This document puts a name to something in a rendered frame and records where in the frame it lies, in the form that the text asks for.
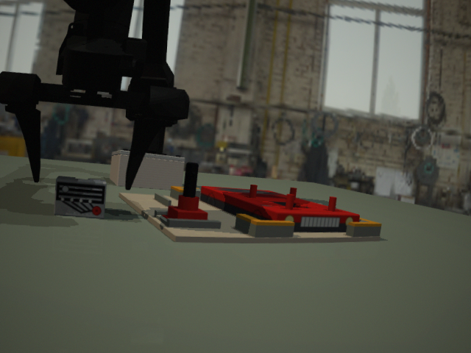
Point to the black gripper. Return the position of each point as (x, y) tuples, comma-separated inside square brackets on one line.
[(158, 105)]

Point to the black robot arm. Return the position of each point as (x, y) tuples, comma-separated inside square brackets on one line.
[(98, 62)]

